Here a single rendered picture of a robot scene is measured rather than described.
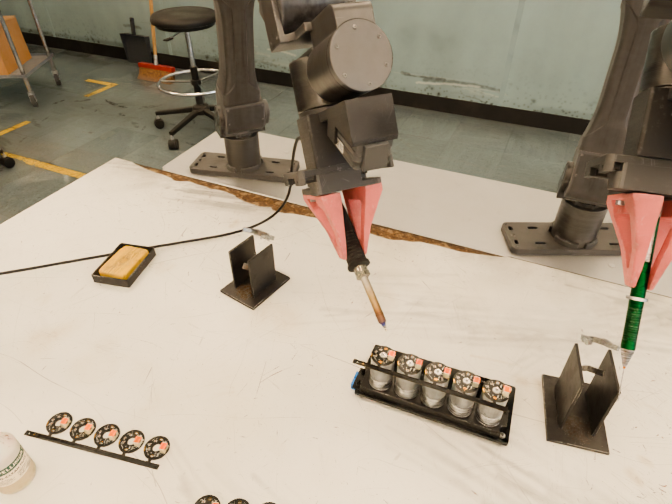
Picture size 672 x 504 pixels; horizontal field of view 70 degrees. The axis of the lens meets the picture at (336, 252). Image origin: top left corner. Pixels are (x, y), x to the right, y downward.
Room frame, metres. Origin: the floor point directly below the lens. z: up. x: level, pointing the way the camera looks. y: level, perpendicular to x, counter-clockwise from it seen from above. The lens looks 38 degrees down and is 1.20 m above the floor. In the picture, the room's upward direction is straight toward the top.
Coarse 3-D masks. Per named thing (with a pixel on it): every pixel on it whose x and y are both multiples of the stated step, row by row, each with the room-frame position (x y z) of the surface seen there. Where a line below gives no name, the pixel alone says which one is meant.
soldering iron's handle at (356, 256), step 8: (344, 208) 0.45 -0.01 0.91; (344, 216) 0.43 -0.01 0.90; (344, 224) 0.42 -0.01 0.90; (352, 232) 0.42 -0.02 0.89; (352, 240) 0.41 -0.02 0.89; (352, 248) 0.40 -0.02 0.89; (360, 248) 0.40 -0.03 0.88; (352, 256) 0.39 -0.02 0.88; (360, 256) 0.39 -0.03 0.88; (352, 264) 0.38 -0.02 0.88; (360, 264) 0.39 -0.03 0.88; (368, 264) 0.39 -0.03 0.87
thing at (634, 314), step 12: (648, 252) 0.30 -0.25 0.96; (648, 264) 0.30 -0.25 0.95; (648, 276) 0.29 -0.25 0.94; (636, 288) 0.29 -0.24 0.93; (636, 300) 0.28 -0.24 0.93; (636, 312) 0.28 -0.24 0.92; (624, 324) 0.28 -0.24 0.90; (636, 324) 0.27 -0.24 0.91; (624, 336) 0.27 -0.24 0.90; (636, 336) 0.27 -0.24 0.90; (624, 348) 0.26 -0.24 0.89
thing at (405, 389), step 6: (402, 372) 0.30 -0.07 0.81; (420, 372) 0.30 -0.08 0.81; (396, 378) 0.31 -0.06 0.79; (396, 384) 0.30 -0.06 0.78; (402, 384) 0.30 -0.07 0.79; (408, 384) 0.30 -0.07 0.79; (414, 384) 0.30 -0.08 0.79; (396, 390) 0.30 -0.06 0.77; (402, 390) 0.30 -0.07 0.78; (408, 390) 0.30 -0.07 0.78; (414, 390) 0.30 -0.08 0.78; (402, 396) 0.30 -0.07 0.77; (408, 396) 0.30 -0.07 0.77; (414, 396) 0.30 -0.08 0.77
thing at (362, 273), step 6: (354, 270) 0.38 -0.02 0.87; (360, 270) 0.38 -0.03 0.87; (366, 270) 0.38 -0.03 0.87; (360, 276) 0.38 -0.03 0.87; (366, 276) 0.38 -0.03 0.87; (366, 282) 0.37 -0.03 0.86; (366, 288) 0.37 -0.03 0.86; (372, 288) 0.37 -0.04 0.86; (372, 294) 0.36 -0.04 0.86; (372, 300) 0.35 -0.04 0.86; (372, 306) 0.35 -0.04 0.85; (378, 306) 0.35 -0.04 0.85; (378, 312) 0.34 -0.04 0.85; (378, 318) 0.34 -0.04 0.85; (384, 318) 0.34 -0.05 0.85
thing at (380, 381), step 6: (384, 354) 0.32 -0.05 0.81; (372, 360) 0.31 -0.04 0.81; (384, 366) 0.31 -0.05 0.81; (390, 366) 0.31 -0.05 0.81; (372, 372) 0.31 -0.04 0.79; (378, 372) 0.31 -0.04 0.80; (372, 378) 0.31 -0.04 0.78; (378, 378) 0.31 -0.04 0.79; (384, 378) 0.31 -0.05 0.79; (390, 378) 0.31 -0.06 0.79; (372, 384) 0.31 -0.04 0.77; (378, 384) 0.31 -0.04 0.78; (384, 384) 0.31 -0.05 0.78; (390, 384) 0.31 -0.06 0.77
